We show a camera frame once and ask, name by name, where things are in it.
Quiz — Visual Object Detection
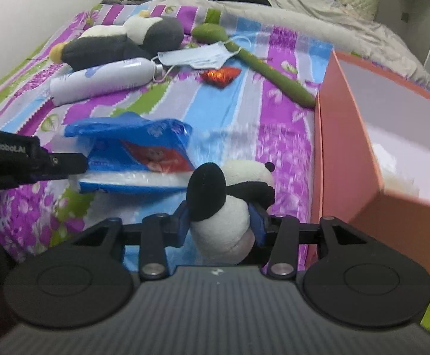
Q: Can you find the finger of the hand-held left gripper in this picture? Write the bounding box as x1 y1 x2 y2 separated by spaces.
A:
39 147 90 185

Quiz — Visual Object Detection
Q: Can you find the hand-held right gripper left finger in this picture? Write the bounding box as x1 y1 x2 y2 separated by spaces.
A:
70 201 192 281

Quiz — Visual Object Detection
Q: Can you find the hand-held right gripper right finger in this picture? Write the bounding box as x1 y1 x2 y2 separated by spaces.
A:
248 201 368 279

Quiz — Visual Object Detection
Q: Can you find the panda plush toy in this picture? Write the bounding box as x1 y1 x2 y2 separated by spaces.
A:
186 160 277 266

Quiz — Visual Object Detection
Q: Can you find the blue plastic bag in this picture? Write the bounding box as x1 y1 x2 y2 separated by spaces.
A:
64 112 198 195

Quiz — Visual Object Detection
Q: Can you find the orange cardboard box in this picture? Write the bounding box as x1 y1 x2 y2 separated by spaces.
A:
307 49 430 280

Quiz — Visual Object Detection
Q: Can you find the white bottle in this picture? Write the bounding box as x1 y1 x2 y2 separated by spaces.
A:
48 57 164 108

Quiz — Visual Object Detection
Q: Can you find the purple striped bedsheet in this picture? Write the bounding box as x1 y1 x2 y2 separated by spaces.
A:
0 0 430 331

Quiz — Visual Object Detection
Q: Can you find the grey and white penguin plush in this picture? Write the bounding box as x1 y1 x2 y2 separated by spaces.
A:
49 12 185 71

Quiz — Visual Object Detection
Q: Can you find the green plush stick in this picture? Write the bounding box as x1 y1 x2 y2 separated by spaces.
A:
192 9 316 109

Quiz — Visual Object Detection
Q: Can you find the red snack packet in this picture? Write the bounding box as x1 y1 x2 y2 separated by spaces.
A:
199 66 243 90

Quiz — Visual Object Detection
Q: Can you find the white face mask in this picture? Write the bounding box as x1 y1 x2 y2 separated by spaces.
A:
151 36 252 82

